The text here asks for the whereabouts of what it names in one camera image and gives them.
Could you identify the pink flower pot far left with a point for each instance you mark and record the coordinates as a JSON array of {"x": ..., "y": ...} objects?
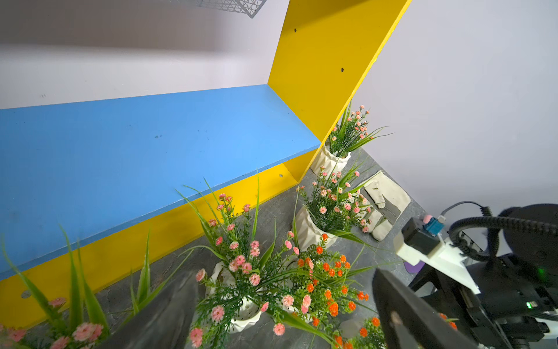
[{"x": 56, "y": 300}]

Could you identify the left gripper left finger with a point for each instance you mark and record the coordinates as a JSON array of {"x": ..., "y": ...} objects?
[{"x": 163, "y": 323}]

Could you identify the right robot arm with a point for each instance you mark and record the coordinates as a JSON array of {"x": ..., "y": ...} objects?
[{"x": 512, "y": 261}]

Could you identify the orange flower pot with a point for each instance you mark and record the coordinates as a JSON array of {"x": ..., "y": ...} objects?
[{"x": 319, "y": 289}]

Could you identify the pink flower pot middle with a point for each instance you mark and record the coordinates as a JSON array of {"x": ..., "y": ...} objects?
[{"x": 249, "y": 280}]

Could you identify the white wire rail basket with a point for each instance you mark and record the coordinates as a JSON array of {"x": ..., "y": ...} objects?
[{"x": 245, "y": 7}]

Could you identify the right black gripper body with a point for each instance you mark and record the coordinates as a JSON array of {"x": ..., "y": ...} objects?
[{"x": 497, "y": 318}]

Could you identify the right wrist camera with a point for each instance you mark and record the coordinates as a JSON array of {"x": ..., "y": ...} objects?
[{"x": 420, "y": 240}]

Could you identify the pink flower pot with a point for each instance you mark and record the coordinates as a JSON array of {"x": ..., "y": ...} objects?
[
  {"x": 349, "y": 134},
  {"x": 249, "y": 280},
  {"x": 331, "y": 208},
  {"x": 56, "y": 300}
]

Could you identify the purple trowel pink handle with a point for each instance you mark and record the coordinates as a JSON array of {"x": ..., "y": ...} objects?
[{"x": 413, "y": 269}]

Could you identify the white grey work glove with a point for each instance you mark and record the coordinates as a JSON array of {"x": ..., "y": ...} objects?
[{"x": 389, "y": 201}]

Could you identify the yellow rack with coloured shelves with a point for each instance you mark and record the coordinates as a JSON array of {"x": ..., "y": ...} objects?
[{"x": 111, "y": 111}]

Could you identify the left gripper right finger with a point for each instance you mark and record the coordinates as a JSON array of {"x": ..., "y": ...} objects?
[{"x": 409, "y": 322}]

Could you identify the pink flower pot far right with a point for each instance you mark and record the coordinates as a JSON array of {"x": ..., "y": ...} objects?
[{"x": 349, "y": 134}]

